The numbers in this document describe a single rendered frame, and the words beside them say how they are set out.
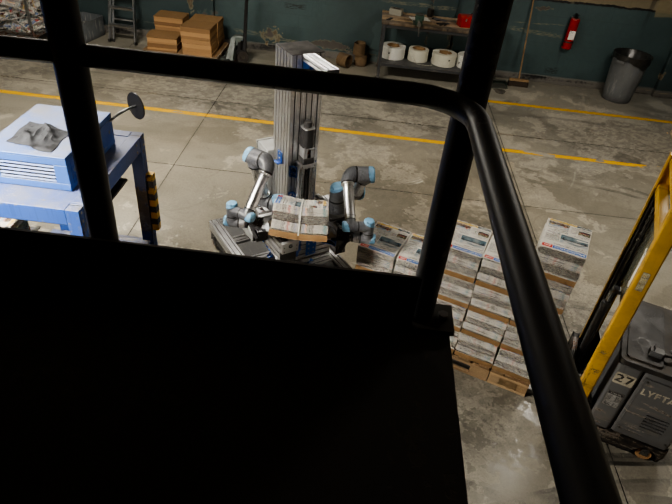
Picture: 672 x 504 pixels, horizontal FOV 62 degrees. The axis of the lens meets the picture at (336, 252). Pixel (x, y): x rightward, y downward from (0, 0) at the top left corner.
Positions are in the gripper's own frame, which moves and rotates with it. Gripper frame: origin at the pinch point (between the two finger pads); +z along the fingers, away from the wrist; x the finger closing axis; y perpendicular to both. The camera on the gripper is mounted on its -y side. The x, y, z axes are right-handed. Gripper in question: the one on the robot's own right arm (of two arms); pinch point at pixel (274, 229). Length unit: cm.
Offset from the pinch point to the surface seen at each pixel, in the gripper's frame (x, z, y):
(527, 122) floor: 483, 295, 91
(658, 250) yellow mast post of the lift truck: -84, 215, 35
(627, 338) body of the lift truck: -37, 237, -34
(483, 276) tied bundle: -16, 145, -10
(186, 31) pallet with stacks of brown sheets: 538, -233, 165
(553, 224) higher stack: -14, 184, 30
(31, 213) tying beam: -100, -113, 17
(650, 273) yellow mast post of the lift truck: -79, 217, 21
